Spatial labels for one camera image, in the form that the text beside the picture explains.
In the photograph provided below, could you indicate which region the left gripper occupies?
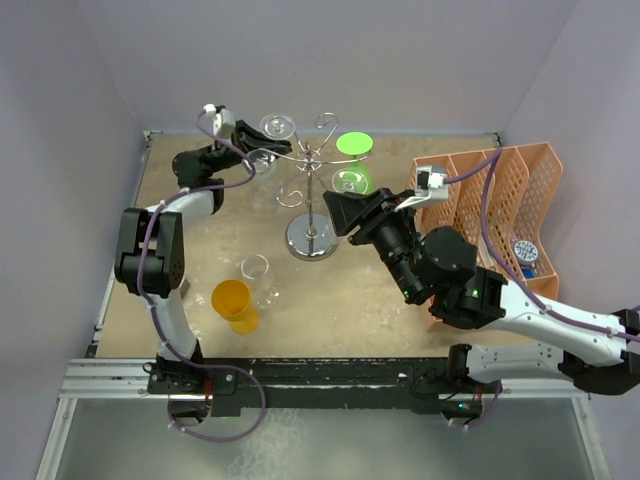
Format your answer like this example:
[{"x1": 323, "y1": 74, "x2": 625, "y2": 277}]
[{"x1": 202, "y1": 121, "x2": 291, "y2": 176}]

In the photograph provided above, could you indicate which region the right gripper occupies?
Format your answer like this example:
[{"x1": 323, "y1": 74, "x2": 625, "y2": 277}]
[{"x1": 323, "y1": 187, "x2": 423, "y2": 301}]

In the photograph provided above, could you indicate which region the green plastic wine glass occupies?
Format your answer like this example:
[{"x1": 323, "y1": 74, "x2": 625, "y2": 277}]
[{"x1": 332, "y1": 132, "x2": 374, "y2": 194}]

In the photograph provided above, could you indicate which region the clear wine glass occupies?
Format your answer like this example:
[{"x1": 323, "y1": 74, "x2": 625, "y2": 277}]
[
  {"x1": 260, "y1": 114, "x2": 296, "y2": 208},
  {"x1": 240, "y1": 254, "x2": 279, "y2": 309},
  {"x1": 247, "y1": 149, "x2": 278, "y2": 215}
]

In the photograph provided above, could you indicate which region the orange plastic wine glass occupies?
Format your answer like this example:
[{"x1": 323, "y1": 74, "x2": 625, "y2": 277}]
[{"x1": 211, "y1": 279, "x2": 260, "y2": 335}]

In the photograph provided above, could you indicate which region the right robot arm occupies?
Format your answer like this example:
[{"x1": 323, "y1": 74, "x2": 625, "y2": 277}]
[{"x1": 323, "y1": 188, "x2": 639, "y2": 396}]

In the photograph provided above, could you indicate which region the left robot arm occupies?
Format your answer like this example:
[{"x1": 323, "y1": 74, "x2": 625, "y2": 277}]
[{"x1": 114, "y1": 120, "x2": 292, "y2": 392}]

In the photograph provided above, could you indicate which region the chrome wine glass rack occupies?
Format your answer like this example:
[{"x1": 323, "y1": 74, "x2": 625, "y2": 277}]
[{"x1": 263, "y1": 112, "x2": 350, "y2": 261}]

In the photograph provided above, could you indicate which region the orange plastic file organizer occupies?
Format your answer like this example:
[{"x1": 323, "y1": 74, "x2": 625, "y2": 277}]
[{"x1": 414, "y1": 143, "x2": 563, "y2": 300}]

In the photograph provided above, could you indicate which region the blue patterned round item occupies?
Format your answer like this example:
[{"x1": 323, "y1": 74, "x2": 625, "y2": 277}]
[{"x1": 512, "y1": 239, "x2": 539, "y2": 266}]

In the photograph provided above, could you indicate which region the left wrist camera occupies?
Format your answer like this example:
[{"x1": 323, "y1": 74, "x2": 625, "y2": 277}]
[{"x1": 199, "y1": 104, "x2": 236, "y2": 140}]

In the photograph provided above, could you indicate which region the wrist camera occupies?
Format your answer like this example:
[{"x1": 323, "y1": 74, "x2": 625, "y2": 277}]
[
  {"x1": 199, "y1": 104, "x2": 236, "y2": 140},
  {"x1": 395, "y1": 165, "x2": 449, "y2": 212}
]

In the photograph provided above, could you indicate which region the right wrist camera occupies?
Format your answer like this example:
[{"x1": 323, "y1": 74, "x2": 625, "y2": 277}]
[{"x1": 395, "y1": 165, "x2": 449, "y2": 212}]

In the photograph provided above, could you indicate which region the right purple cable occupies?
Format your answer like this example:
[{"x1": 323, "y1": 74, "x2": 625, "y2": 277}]
[{"x1": 444, "y1": 147, "x2": 640, "y2": 344}]

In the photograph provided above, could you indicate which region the black base frame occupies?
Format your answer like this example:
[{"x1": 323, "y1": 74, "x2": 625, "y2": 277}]
[{"x1": 143, "y1": 357, "x2": 491, "y2": 421}]

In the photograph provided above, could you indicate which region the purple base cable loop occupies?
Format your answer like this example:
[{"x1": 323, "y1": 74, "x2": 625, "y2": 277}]
[{"x1": 167, "y1": 370, "x2": 272, "y2": 445}]

